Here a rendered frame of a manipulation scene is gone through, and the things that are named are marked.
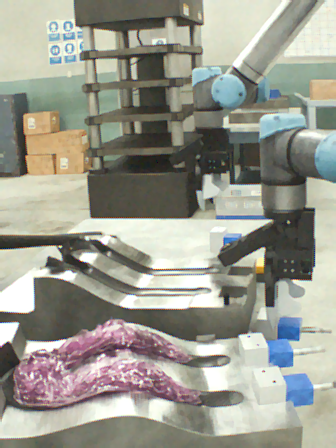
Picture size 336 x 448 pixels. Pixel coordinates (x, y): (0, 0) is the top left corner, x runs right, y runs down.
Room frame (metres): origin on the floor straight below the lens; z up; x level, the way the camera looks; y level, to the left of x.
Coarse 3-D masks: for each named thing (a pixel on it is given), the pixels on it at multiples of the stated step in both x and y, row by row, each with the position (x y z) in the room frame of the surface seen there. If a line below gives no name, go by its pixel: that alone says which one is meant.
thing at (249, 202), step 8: (224, 192) 4.45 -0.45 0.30; (232, 192) 4.43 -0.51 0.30; (248, 192) 4.41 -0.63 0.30; (256, 192) 4.39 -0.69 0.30; (216, 200) 4.09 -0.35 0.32; (224, 200) 4.07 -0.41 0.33; (232, 200) 4.06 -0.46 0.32; (240, 200) 4.05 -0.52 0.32; (248, 200) 4.03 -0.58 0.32; (256, 200) 4.02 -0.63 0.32; (216, 208) 4.10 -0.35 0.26; (224, 208) 4.07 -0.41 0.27; (232, 208) 4.06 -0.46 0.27; (240, 208) 4.05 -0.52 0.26; (248, 208) 4.04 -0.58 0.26; (256, 208) 4.02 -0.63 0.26
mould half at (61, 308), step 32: (96, 256) 1.09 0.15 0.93; (128, 256) 1.14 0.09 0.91; (32, 288) 1.11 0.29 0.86; (64, 288) 0.96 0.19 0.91; (96, 288) 0.97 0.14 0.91; (0, 320) 1.00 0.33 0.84; (32, 320) 0.98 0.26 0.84; (64, 320) 0.96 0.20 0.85; (96, 320) 0.95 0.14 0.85; (128, 320) 0.93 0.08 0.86; (160, 320) 0.92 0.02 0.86; (192, 320) 0.90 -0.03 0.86; (224, 320) 0.89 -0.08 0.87
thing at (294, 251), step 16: (304, 208) 0.92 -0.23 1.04; (288, 224) 0.92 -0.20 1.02; (304, 224) 0.89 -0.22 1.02; (288, 240) 0.90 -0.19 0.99; (304, 240) 0.89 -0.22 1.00; (272, 256) 0.89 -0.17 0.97; (288, 256) 0.88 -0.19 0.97; (304, 256) 0.88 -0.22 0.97; (288, 272) 0.90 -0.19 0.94; (304, 272) 0.89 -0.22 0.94
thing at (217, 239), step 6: (216, 228) 1.50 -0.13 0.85; (222, 228) 1.49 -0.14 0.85; (210, 234) 1.47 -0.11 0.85; (216, 234) 1.46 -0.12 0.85; (222, 234) 1.46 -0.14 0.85; (228, 234) 1.48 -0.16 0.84; (234, 234) 1.47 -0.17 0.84; (240, 234) 1.47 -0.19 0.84; (210, 240) 1.47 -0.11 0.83; (216, 240) 1.46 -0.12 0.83; (222, 240) 1.46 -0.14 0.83; (228, 240) 1.45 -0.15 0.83; (234, 240) 1.45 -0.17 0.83; (210, 246) 1.47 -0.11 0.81; (216, 246) 1.46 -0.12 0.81
